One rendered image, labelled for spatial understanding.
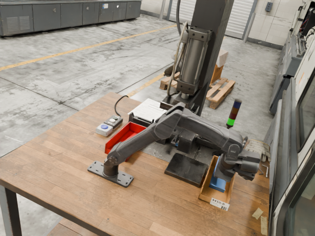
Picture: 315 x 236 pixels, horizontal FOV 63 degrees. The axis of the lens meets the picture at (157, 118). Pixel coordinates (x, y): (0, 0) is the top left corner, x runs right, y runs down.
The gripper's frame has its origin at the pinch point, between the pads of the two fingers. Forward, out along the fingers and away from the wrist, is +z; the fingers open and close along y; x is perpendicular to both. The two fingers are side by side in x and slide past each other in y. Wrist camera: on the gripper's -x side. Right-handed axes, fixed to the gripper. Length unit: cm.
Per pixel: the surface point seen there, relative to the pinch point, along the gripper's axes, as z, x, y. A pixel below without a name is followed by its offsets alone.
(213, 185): 5.6, 1.5, -4.1
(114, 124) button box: 15, 62, 10
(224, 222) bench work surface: 1.0, -6.7, -17.9
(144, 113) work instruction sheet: 32, 56, 32
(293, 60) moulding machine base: 175, -51, 268
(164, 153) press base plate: 15.4, 29.5, 5.2
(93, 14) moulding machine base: 349, 444, 436
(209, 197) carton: 1.9, 1.6, -10.9
